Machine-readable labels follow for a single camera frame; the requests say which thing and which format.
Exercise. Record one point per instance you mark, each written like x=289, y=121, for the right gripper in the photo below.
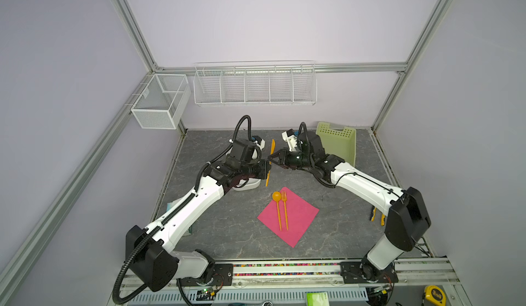
x=284, y=157

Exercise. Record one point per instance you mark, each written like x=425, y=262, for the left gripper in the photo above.
x=264, y=166

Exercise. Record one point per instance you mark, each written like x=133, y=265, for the orange plastic knife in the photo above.
x=272, y=150

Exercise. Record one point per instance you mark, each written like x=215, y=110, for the orange plastic spoon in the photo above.
x=277, y=197

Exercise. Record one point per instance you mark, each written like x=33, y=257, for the orange plastic fork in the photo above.
x=284, y=201

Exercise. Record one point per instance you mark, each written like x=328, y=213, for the pink paper napkin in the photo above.
x=301, y=214

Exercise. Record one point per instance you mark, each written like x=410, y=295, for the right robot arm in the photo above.
x=407, y=218

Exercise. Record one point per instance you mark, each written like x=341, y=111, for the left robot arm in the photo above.
x=151, y=260

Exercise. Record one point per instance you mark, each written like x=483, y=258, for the white plastic tub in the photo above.
x=248, y=182

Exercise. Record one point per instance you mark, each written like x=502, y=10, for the green plastic basket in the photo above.
x=339, y=142

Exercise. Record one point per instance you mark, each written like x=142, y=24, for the white mesh box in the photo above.
x=162, y=102

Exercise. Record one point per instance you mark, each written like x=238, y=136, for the yellow blue tool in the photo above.
x=376, y=213

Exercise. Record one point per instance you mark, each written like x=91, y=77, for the green box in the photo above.
x=317, y=299

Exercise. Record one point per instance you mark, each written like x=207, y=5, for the yellow tape measure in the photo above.
x=433, y=296

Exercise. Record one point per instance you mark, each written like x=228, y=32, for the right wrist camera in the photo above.
x=290, y=139

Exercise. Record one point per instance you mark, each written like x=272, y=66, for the white wire shelf basket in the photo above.
x=255, y=83

